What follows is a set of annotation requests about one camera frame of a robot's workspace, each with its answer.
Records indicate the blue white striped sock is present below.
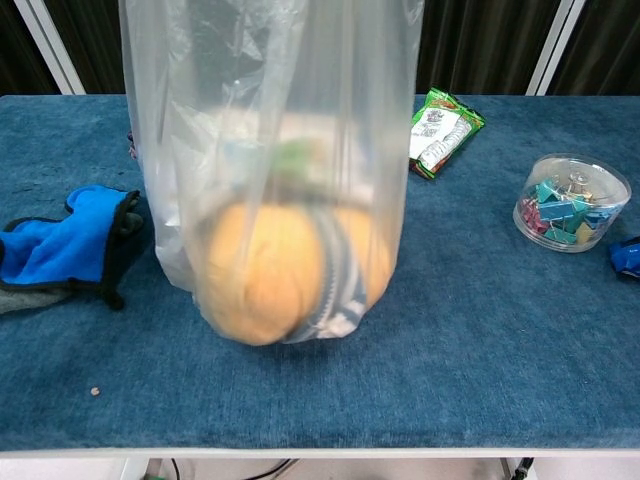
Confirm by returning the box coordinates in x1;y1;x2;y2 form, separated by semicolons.
283;208;372;345

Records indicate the orange plush toy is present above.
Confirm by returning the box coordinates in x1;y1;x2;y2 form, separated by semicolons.
198;199;395;348

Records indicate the small green printed carton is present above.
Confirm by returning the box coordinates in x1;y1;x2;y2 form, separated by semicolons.
224;107;374;199

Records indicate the clear plastic bag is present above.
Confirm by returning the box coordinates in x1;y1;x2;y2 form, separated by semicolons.
118;0;427;348

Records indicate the green white snack packet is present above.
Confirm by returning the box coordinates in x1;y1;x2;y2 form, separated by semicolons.
408;87;487;180

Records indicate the blue felt table cover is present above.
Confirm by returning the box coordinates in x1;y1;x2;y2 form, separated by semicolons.
0;93;640;454

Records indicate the black curtain panel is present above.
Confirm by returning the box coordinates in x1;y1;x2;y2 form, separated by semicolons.
47;0;132;96
547;0;640;96
414;0;561;96
0;0;64;96

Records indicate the clear tub of binder clips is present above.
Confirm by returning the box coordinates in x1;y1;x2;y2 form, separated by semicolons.
512;152;633;254

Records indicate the blue grey cleaning mitt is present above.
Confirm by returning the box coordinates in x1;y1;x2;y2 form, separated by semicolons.
0;184;145;316

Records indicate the blue foil packet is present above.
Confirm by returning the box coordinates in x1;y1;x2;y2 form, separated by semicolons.
606;238;640;279

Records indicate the white frame post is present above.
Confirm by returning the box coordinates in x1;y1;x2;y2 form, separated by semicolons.
524;0;587;96
13;0;87;96

